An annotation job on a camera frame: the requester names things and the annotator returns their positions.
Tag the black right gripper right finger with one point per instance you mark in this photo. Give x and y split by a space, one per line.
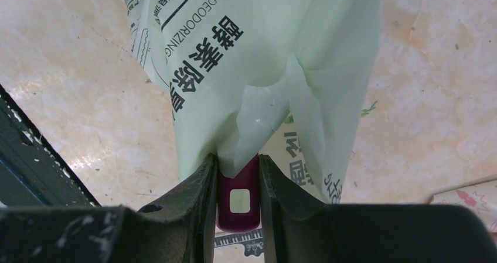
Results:
297 227

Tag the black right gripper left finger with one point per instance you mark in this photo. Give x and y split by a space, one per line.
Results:
176 227

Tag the purple plastic scoop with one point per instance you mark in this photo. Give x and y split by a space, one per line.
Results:
238 199

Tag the green cat litter bag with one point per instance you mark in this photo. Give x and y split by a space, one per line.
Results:
235 70

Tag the black bag clip strip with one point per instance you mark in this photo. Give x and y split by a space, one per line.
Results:
252 241

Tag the spilled green litter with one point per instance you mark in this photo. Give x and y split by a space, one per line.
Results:
365 112

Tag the pink patterned cloth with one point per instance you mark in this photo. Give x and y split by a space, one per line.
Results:
479 198

